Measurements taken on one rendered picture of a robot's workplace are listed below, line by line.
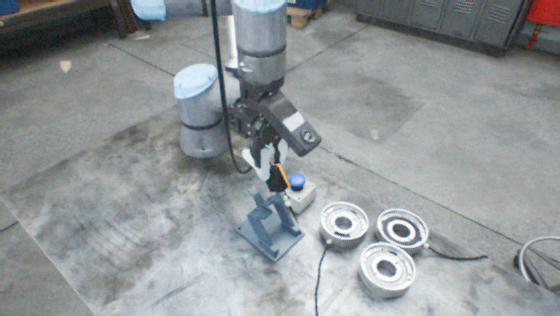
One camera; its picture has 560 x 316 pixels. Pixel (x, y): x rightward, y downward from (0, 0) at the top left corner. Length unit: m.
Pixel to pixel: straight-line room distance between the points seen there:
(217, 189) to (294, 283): 0.33
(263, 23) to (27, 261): 1.80
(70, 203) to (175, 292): 0.39
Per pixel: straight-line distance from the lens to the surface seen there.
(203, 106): 0.95
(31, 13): 3.83
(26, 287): 2.01
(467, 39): 4.03
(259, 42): 0.51
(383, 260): 0.78
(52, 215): 1.02
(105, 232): 0.92
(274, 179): 0.66
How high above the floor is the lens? 1.45
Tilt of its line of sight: 40 degrees down
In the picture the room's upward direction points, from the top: straight up
